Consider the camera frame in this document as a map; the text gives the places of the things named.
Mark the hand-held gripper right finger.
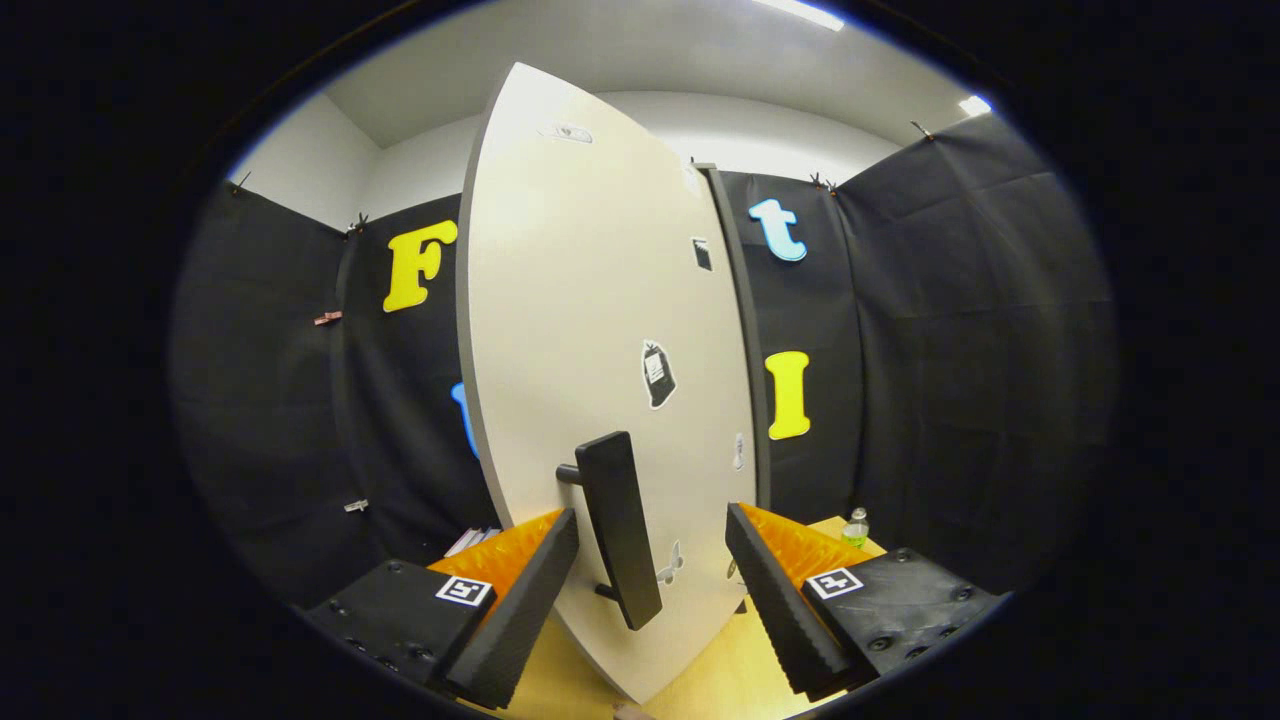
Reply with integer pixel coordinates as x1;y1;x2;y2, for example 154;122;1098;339
725;502;1004;703

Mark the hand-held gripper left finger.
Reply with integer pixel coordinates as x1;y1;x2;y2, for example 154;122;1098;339
303;507;581;711

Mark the black door handle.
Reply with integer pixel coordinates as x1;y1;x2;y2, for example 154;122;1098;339
556;431;664;632

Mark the grey shoe cabinet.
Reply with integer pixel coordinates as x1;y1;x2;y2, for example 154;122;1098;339
695;162;773;511

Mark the beige shoe cabinet door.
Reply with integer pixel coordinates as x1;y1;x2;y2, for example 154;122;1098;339
455;62;761;706

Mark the black backdrop cloth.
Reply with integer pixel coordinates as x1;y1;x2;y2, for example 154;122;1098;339
170;110;1119;611

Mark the long ceiling light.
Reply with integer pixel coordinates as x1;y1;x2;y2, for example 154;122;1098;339
755;0;846;33

